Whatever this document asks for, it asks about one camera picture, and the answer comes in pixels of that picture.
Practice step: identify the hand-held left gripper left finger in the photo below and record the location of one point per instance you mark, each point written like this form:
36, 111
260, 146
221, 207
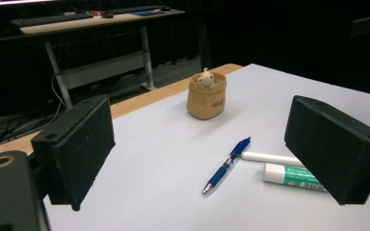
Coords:
77, 150

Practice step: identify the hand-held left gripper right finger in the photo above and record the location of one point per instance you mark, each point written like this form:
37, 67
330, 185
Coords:
337, 154

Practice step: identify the green and white glue stick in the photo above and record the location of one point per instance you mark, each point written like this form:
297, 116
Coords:
289, 175

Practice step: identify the white pen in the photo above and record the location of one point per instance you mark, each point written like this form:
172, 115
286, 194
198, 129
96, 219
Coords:
269, 158

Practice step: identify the wooden cup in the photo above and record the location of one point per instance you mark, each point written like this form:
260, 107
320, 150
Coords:
205, 102

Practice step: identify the white table board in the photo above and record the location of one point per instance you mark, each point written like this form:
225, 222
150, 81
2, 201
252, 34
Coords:
160, 144

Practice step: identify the black keyboard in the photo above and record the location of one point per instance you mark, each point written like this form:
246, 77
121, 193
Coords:
48, 20

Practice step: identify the black computer mouse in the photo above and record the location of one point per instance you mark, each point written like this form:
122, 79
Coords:
108, 14

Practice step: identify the small beige figurine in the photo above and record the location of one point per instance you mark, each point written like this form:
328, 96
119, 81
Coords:
205, 78

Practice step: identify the desk with white frame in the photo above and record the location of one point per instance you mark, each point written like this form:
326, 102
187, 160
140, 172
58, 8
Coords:
109, 68

